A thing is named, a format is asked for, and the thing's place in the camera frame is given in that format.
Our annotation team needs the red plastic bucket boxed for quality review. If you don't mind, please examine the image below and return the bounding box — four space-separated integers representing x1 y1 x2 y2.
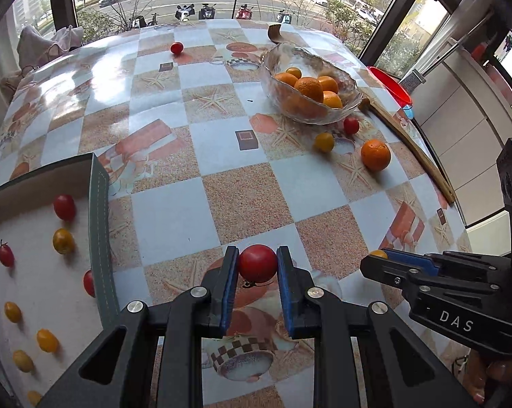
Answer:
366 66 414 109

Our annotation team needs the grey crumpled cloth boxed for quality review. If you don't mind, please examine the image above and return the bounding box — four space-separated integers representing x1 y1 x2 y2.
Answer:
17 24 84 69

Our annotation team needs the clear glass bowl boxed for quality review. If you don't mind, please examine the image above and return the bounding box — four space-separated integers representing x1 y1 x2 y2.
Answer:
260 42 363 126

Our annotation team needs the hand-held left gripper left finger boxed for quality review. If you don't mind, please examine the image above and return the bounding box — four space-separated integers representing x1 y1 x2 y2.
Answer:
39 245 241 408

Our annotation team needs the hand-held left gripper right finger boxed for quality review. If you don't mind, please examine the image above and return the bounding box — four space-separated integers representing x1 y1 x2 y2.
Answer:
276 245 486 408

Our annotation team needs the red cherry tomato with stem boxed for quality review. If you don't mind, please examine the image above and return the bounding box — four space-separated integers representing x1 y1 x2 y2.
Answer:
0 240 15 268

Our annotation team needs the checkered printed tablecloth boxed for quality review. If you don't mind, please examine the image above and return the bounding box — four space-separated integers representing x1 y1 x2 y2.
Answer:
0 19 473 408

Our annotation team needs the white tray with grey rim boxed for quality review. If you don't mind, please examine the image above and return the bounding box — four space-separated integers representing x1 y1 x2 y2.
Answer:
0 153 120 408

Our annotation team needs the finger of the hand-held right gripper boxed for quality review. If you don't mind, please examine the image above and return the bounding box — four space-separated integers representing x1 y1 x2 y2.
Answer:
381 249 443 277
360 255 419 295

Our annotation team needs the person's right hand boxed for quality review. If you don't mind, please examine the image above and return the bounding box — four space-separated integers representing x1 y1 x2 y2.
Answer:
466 351 512 404

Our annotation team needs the grey mesh panel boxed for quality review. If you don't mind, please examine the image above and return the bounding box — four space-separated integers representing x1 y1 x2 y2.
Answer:
398 70 427 92

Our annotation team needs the white cabinet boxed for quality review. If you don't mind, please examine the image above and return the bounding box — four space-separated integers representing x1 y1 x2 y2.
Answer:
413 47 512 226

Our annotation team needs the pale yellow cherry tomato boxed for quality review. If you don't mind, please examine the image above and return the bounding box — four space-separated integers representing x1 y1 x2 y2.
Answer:
12 350 34 372

